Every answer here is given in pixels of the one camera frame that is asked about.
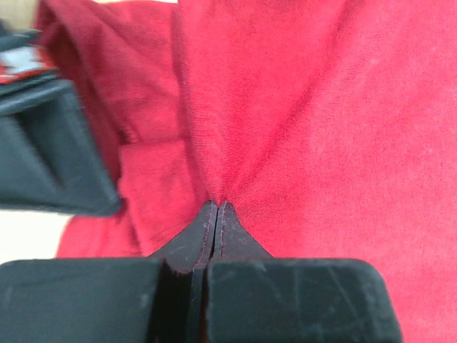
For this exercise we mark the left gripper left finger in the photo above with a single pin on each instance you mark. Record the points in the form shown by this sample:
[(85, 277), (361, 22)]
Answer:
[(144, 299)]

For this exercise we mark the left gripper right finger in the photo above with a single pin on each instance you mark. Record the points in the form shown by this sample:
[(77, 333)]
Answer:
[(254, 297)]

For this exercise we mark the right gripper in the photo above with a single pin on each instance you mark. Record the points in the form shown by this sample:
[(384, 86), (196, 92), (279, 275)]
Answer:
[(49, 160)]

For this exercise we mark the red t shirt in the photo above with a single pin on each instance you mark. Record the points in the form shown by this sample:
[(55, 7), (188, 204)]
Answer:
[(329, 125)]

